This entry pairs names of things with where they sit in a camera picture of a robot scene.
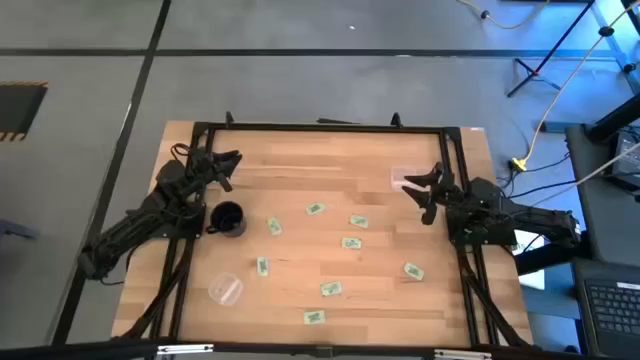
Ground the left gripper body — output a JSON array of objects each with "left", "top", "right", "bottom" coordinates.
[{"left": 189, "top": 148, "right": 224, "bottom": 185}]

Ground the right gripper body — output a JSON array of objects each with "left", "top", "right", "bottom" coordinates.
[{"left": 427, "top": 171, "right": 459, "bottom": 212}]

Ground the dark blue round bin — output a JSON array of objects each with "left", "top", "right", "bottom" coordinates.
[{"left": 204, "top": 200, "right": 248, "bottom": 238}]

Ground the clear plastic lid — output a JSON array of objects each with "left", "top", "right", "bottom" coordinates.
[{"left": 207, "top": 272, "right": 245, "bottom": 307}]

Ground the grey side table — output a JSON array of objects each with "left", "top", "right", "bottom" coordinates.
[{"left": 564, "top": 123, "right": 640, "bottom": 266}]

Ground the black tripod stand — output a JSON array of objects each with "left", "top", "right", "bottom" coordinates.
[{"left": 506, "top": 0, "right": 599, "bottom": 99}]

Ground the black electronic device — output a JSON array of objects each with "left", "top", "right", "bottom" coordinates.
[{"left": 610, "top": 127, "right": 640, "bottom": 190}]

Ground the dark floor panel orange edge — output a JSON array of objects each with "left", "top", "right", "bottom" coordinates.
[{"left": 0, "top": 81, "right": 50, "bottom": 143}]

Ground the keyboard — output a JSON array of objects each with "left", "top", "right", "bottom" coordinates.
[{"left": 571, "top": 257, "right": 640, "bottom": 360}]

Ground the white metal stand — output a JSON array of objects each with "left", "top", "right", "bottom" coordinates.
[{"left": 589, "top": 0, "right": 640, "bottom": 96}]

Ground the right gripper underside bracket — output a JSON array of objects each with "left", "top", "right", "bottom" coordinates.
[{"left": 421, "top": 202, "right": 440, "bottom": 227}]

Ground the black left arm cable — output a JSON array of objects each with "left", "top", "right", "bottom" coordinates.
[{"left": 170, "top": 142, "right": 196, "bottom": 162}]

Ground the yellow extension cord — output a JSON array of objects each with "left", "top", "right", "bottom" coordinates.
[{"left": 509, "top": 0, "right": 640, "bottom": 174}]

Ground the black power cable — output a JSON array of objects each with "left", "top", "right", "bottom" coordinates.
[{"left": 499, "top": 152, "right": 581, "bottom": 201}]

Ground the black aluminium table frame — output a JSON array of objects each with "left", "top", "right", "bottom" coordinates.
[{"left": 112, "top": 110, "right": 541, "bottom": 360}]

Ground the silver metal bracket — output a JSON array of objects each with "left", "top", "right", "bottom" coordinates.
[
  {"left": 432, "top": 348, "right": 494, "bottom": 360},
  {"left": 156, "top": 342, "right": 215, "bottom": 357}
]

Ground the white cable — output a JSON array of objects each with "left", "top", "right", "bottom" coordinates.
[{"left": 573, "top": 142, "right": 640, "bottom": 187}]

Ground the cream floor cable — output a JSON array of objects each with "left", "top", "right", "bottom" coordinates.
[{"left": 455, "top": 0, "right": 552, "bottom": 30}]

